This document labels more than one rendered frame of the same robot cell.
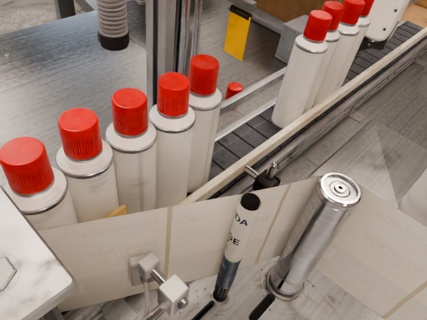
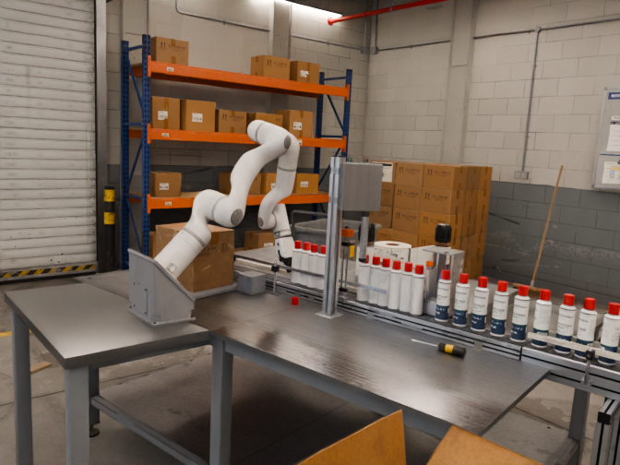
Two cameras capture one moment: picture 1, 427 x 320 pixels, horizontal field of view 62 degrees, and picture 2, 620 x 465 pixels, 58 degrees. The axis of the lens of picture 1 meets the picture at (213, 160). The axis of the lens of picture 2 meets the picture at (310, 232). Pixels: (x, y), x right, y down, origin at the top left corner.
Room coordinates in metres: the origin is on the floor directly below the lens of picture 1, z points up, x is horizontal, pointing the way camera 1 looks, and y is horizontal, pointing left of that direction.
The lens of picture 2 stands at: (0.48, 2.39, 1.54)
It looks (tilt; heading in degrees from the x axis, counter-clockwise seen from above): 9 degrees down; 273
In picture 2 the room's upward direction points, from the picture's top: 3 degrees clockwise
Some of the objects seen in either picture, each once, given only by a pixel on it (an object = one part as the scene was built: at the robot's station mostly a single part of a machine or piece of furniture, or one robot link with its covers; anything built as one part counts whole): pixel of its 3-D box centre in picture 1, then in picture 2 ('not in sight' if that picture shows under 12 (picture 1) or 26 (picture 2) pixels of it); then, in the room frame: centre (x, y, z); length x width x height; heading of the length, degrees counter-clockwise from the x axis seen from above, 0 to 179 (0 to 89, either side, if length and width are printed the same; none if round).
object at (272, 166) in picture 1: (264, 190); not in sight; (0.35, -0.08, 0.89); 0.03 x 0.03 x 0.12; 53
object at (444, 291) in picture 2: not in sight; (444, 295); (0.05, 0.25, 0.98); 0.05 x 0.05 x 0.20
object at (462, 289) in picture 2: not in sight; (461, 300); (-0.01, 0.29, 0.98); 0.05 x 0.05 x 0.20
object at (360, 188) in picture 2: not in sight; (358, 186); (0.40, 0.09, 1.38); 0.17 x 0.10 x 0.19; 18
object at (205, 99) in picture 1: (196, 131); (363, 278); (0.35, 0.03, 0.98); 0.05 x 0.05 x 0.20
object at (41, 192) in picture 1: (49, 225); (407, 287); (0.18, 0.15, 0.98); 0.05 x 0.05 x 0.20
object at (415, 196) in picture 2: not in sight; (425, 224); (-0.54, -3.97, 0.70); 1.20 x 0.82 x 1.39; 138
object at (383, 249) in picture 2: not in sight; (391, 257); (0.17, -0.61, 0.95); 0.20 x 0.20 x 0.14
